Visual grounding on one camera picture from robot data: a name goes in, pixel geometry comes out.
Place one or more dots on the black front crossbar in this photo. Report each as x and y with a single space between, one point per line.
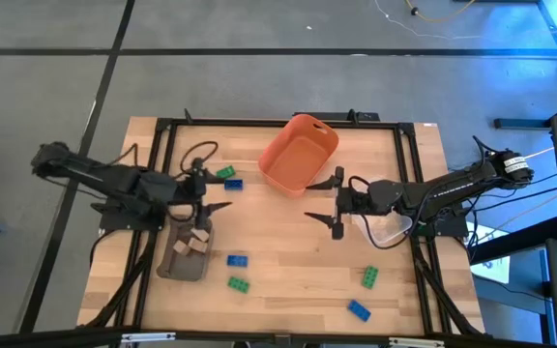
41 338

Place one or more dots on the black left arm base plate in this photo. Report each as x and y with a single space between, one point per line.
124 222

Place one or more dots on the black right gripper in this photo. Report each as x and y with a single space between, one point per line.
356 199

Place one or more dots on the white paper sheet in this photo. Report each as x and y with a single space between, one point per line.
496 270

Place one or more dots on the black aluminium table frame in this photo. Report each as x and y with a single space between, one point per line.
235 123

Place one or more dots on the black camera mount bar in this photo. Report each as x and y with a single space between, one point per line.
327 116

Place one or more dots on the black floor bar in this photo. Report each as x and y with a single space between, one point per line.
520 124

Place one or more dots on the small wooden block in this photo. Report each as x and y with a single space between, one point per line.
181 247
200 235
197 245

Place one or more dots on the green toy brick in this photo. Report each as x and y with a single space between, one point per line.
370 277
238 284
225 171

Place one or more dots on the blue toy brick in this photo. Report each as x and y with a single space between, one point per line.
359 310
233 184
237 261

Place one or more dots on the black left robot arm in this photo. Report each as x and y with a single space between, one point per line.
114 179

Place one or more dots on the clear plastic container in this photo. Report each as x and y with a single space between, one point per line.
389 232

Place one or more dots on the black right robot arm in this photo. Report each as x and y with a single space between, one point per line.
443 193

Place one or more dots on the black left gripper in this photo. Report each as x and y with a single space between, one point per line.
200 193

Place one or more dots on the silver bracket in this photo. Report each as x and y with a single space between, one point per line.
148 337
416 342

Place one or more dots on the orange plastic basket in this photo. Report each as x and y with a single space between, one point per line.
298 159

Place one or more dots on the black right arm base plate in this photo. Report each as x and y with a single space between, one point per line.
452 227

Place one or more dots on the grey plastic bin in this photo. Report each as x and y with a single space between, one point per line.
182 270

